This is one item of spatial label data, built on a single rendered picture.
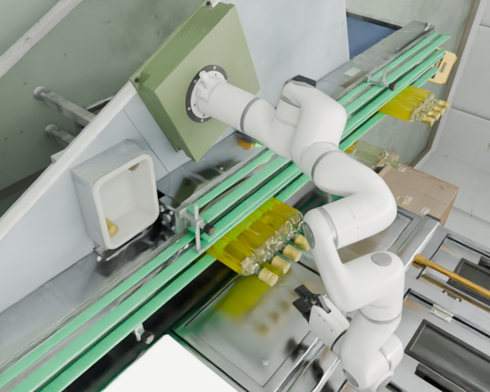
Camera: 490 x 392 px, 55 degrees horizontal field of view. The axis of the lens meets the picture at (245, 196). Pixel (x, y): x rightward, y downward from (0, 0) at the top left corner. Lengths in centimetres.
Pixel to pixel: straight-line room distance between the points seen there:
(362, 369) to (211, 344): 47
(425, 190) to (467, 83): 213
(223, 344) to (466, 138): 664
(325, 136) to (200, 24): 45
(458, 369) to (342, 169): 77
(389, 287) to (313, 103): 38
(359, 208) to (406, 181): 492
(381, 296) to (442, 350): 62
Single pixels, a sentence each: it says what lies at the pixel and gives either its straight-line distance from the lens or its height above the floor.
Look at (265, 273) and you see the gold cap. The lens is 129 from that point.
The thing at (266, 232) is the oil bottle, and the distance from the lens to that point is 138.
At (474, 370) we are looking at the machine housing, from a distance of 149.
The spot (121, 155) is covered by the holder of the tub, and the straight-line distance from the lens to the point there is 117.
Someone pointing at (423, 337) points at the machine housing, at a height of 154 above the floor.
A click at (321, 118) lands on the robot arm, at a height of 122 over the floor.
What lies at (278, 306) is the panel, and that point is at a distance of 140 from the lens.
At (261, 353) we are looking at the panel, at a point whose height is 123.
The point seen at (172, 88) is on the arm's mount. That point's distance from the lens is 115.
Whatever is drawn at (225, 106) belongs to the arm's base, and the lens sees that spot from 115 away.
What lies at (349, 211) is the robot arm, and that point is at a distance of 86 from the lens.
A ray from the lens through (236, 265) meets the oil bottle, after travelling 132.
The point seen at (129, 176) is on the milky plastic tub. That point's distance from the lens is 126.
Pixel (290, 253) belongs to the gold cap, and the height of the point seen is 114.
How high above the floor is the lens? 160
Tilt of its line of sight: 28 degrees down
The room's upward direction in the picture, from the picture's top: 119 degrees clockwise
